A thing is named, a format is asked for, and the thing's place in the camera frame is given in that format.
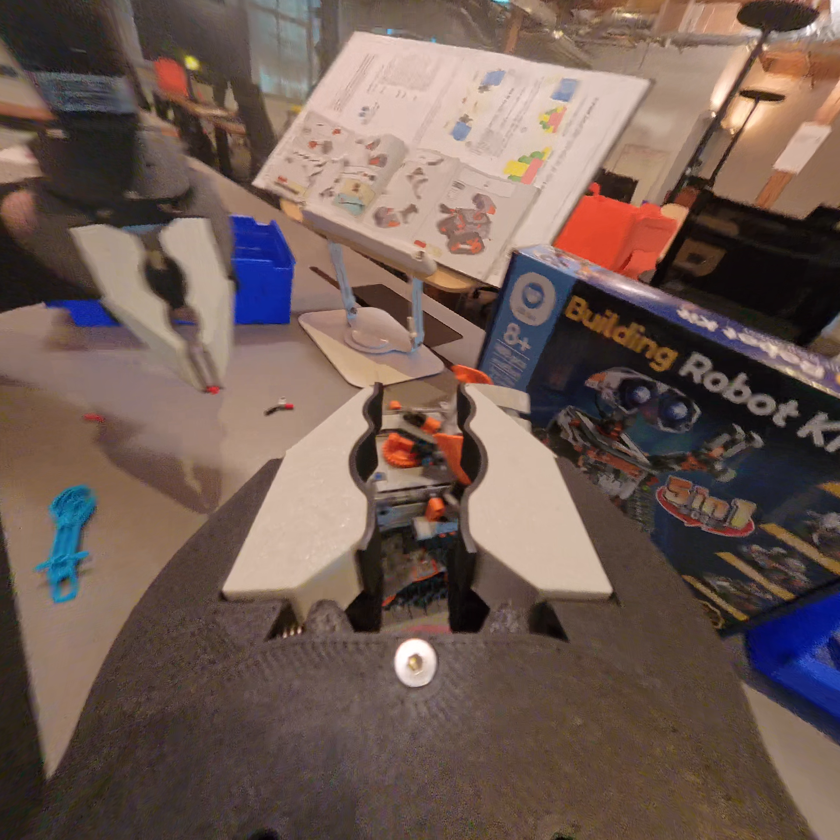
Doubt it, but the black sofa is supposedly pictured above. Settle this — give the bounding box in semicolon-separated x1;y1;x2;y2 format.
653;191;840;345

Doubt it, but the white instruction booklet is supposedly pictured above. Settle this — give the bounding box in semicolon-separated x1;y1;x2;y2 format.
252;33;653;287

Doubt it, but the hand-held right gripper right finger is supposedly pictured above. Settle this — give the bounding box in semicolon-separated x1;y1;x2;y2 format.
457;385;615;605

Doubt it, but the blue plastic bin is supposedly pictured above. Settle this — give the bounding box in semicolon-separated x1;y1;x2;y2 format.
742;584;840;742
46;217;296;329

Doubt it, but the white articulated holder stand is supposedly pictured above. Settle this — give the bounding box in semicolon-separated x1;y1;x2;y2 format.
300;210;447;388

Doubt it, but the blue robot kit box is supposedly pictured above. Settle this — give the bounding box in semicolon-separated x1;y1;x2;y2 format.
479;243;840;637

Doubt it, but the orange plastic crate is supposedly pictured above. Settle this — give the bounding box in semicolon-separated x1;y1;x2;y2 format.
554;184;683;279

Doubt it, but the blue plastic brick separator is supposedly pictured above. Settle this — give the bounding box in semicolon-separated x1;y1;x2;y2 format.
36;489;99;602

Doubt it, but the black floor lamp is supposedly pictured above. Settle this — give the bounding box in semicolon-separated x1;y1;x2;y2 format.
683;0;821;198

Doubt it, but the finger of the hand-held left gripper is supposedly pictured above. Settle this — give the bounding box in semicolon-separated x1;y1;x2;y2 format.
162;214;240;393
70;224;200;385

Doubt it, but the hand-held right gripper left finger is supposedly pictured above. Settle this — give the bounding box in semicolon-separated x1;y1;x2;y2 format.
221;385;383;605

